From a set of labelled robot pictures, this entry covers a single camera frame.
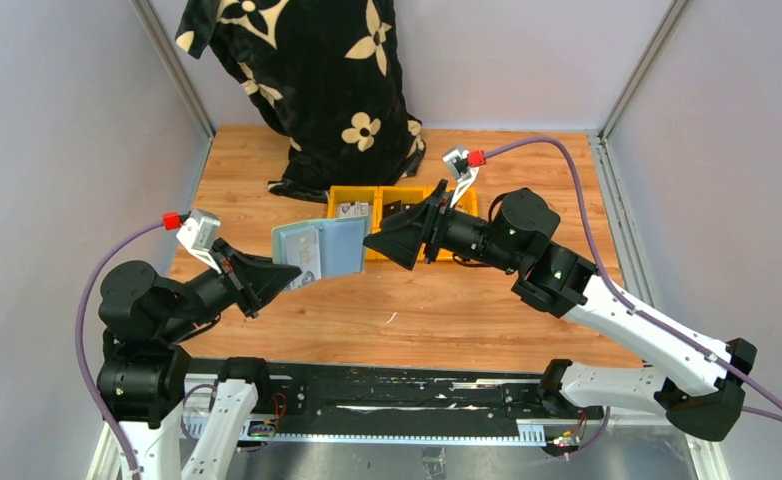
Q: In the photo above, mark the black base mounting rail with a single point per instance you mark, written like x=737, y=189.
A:
x=341, y=402

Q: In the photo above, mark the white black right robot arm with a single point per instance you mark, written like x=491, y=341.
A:
x=694, y=381

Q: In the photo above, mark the right yellow plastic bin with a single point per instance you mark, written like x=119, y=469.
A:
x=469, y=204

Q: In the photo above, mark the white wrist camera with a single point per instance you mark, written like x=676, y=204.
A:
x=196, y=232
x=464, y=166

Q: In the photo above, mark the black floral blanket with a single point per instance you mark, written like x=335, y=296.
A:
x=327, y=76

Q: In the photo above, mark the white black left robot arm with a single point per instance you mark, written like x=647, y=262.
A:
x=141, y=384

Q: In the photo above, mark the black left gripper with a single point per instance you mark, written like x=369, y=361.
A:
x=253, y=279

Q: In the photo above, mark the green leather card holder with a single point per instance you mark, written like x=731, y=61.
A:
x=340, y=242

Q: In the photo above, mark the silver VIP credit card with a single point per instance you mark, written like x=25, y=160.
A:
x=302, y=250

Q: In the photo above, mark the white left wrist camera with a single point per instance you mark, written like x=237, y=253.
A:
x=196, y=232

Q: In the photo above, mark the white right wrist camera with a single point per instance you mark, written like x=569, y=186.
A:
x=464, y=166

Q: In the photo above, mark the silver grey cards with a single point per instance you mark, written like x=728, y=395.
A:
x=354, y=209

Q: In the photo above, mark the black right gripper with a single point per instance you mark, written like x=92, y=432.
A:
x=404, y=232

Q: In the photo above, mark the left yellow plastic bin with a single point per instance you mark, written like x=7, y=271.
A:
x=353, y=201

